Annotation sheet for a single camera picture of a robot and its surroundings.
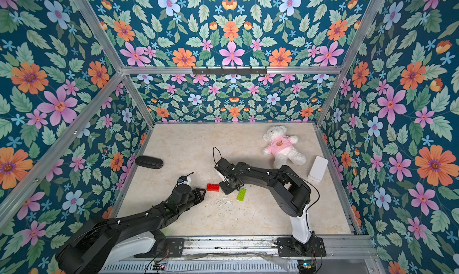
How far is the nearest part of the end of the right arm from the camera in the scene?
665 millimetres

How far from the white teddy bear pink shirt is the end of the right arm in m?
0.28

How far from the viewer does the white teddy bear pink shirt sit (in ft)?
Result: 3.04
